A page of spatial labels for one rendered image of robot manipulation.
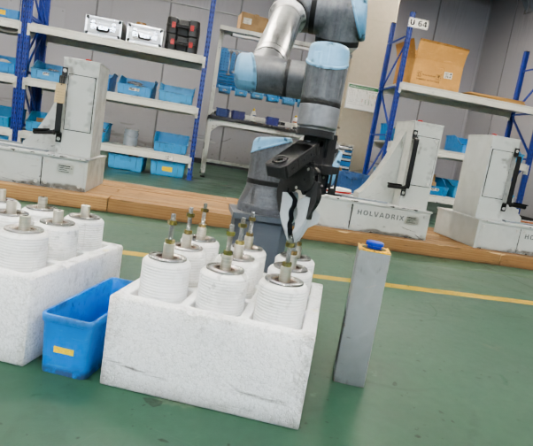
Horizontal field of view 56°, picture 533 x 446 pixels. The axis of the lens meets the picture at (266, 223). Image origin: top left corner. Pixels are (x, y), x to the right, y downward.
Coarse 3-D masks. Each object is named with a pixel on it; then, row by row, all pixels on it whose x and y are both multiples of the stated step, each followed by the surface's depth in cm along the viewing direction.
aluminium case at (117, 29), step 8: (88, 16) 509; (96, 16) 510; (88, 24) 511; (96, 24) 511; (104, 24) 512; (112, 24) 512; (120, 24) 513; (88, 32) 511; (96, 32) 512; (104, 32) 511; (112, 32) 514; (120, 32) 514
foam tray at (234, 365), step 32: (128, 288) 99; (192, 288) 105; (256, 288) 114; (320, 288) 122; (128, 320) 94; (160, 320) 93; (192, 320) 92; (224, 320) 91; (128, 352) 94; (160, 352) 93; (192, 352) 92; (224, 352) 92; (256, 352) 91; (288, 352) 90; (128, 384) 95; (160, 384) 94; (192, 384) 93; (224, 384) 92; (256, 384) 91; (288, 384) 90; (256, 416) 92; (288, 416) 91
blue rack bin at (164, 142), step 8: (160, 136) 583; (168, 136) 585; (176, 136) 586; (184, 136) 587; (160, 144) 539; (168, 144) 540; (176, 144) 540; (184, 144) 588; (168, 152) 543; (176, 152) 543; (184, 152) 544
